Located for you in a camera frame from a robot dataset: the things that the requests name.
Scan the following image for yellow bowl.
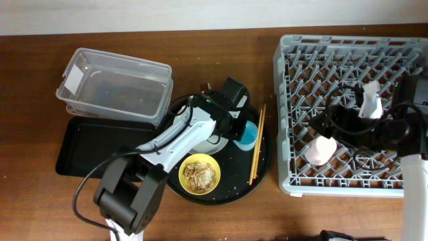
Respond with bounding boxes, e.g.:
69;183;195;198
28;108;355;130
179;153;221;195

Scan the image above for grey round plate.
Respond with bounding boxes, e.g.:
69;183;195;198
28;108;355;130
173;103;231;155

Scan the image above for pink plastic cup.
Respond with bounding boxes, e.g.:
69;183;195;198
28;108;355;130
304;136;337;165

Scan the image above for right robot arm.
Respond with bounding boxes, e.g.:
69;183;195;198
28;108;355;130
309;75;427;240

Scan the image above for food scraps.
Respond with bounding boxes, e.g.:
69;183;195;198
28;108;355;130
183;162;217;194

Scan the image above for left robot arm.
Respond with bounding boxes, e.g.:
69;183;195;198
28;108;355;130
94;78;250;240

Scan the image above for light blue plastic cup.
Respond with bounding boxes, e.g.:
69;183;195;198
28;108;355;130
233;121;258;151

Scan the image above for grey dishwasher rack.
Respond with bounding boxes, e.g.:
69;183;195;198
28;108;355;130
273;35;427;198

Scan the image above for rectangular black tray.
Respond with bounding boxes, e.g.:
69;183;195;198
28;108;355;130
56;116;156;177

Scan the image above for round black tray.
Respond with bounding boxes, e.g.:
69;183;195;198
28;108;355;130
167;127;273;206

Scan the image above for clear plastic bin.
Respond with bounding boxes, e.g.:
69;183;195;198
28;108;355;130
56;48;173;126

